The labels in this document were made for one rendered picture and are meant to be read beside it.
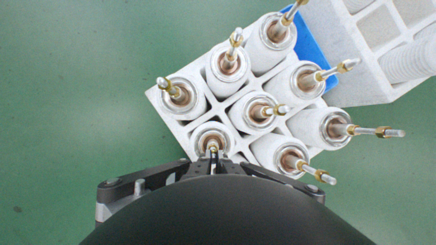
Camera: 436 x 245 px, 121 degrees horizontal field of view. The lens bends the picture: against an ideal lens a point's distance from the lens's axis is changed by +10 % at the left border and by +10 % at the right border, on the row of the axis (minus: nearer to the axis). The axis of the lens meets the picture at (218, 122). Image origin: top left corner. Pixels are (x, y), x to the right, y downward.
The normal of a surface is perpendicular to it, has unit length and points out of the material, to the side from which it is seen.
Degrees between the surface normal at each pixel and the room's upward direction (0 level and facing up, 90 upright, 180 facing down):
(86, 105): 0
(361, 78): 90
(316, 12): 90
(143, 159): 0
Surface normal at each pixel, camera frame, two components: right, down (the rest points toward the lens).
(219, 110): 0.05, 0.02
